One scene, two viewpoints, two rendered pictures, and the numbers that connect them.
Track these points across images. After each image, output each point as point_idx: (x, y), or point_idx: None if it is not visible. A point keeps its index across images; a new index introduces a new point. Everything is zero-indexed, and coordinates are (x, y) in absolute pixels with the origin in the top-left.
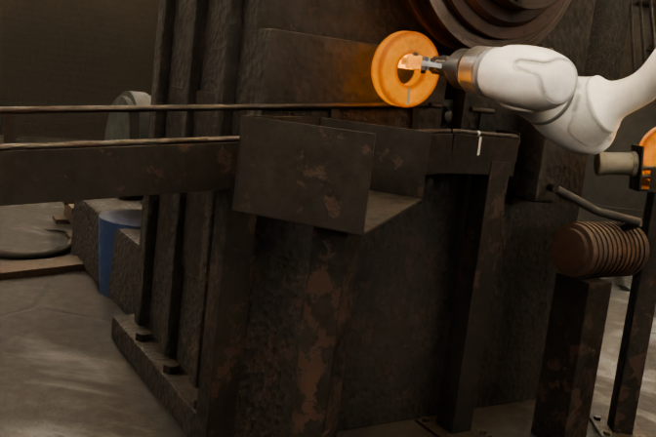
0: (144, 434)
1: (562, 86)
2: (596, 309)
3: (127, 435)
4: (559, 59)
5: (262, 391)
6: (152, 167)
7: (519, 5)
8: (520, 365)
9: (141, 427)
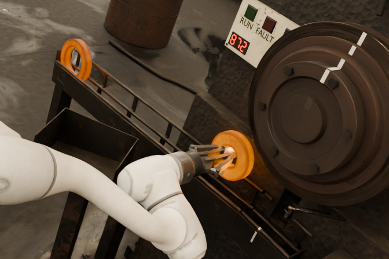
0: (130, 236)
1: (121, 187)
2: None
3: (127, 230)
4: (127, 171)
5: (144, 258)
6: (112, 119)
7: (274, 158)
8: None
9: (136, 235)
